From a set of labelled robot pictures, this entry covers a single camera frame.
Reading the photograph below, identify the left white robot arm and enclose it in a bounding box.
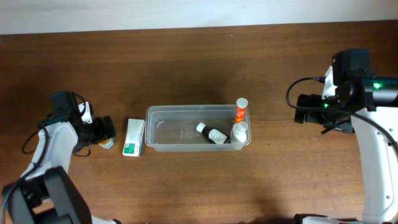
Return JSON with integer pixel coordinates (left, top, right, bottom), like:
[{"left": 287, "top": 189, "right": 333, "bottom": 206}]
[{"left": 1, "top": 113, "right": 116, "bottom": 223}]

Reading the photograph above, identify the white green medicine box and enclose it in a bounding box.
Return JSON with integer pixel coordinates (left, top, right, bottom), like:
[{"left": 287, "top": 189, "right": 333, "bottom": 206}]
[{"left": 123, "top": 119, "right": 145, "bottom": 157}]

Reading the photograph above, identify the clear plastic container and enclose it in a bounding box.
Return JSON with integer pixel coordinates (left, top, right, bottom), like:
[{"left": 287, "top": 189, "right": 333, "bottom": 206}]
[{"left": 145, "top": 105, "right": 251, "bottom": 152}]

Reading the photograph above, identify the small black white-capped bottle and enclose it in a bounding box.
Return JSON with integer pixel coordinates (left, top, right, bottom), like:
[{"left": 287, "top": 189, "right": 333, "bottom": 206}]
[{"left": 196, "top": 123, "right": 229, "bottom": 144}]

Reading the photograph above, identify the orange glue stick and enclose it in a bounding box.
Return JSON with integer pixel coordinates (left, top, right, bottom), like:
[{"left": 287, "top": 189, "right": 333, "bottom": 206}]
[{"left": 234, "top": 98, "right": 248, "bottom": 123}]

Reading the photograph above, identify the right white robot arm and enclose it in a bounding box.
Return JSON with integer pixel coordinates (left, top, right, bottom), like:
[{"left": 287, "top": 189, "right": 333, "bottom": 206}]
[{"left": 296, "top": 75, "right": 397, "bottom": 223}]

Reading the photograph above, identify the white tube bottle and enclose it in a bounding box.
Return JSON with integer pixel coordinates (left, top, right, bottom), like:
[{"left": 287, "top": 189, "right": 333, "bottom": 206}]
[{"left": 230, "top": 121, "right": 248, "bottom": 144}]

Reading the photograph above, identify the gold lid balm jar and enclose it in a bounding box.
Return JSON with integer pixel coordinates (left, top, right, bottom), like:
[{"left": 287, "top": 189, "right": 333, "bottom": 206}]
[{"left": 98, "top": 138, "right": 114, "bottom": 149}]

